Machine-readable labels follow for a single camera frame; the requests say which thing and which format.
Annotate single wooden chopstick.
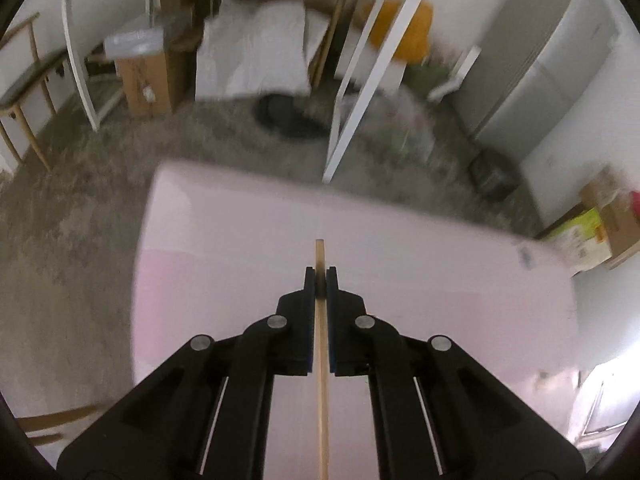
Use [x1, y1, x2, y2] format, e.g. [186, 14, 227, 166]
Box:
[314, 239, 331, 480]

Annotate dark green bag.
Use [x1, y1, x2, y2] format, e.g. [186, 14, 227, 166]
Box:
[400, 62, 453, 106]

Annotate brown boards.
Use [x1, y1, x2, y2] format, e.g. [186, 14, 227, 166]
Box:
[157, 0, 223, 51]

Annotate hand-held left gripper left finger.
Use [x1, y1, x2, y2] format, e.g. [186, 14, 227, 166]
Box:
[57, 266, 318, 480]

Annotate grey refrigerator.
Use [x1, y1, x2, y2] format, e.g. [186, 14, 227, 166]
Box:
[452, 0, 621, 161]

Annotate clear plastic box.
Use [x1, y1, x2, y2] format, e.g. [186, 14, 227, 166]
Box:
[102, 27, 168, 58]

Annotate orange bag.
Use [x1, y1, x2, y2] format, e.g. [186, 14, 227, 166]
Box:
[362, 0, 433, 63]

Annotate grey round bin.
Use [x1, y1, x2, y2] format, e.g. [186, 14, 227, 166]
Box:
[467, 152, 521, 201]

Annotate yellow green box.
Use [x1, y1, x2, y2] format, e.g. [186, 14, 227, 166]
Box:
[542, 207, 613, 277]

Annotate black object on floor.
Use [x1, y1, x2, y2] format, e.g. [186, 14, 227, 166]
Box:
[252, 94, 331, 137]

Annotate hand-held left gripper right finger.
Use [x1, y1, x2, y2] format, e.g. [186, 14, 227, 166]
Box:
[326, 267, 586, 480]

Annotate large cardboard box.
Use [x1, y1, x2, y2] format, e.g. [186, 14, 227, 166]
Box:
[580, 165, 640, 271]

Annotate white plastic part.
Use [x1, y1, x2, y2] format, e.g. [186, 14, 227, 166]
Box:
[427, 46, 482, 103]

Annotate white sack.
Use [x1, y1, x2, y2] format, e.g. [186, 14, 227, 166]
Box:
[194, 0, 313, 101]

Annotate clear plastic bag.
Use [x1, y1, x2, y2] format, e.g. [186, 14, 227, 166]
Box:
[340, 92, 436, 161]

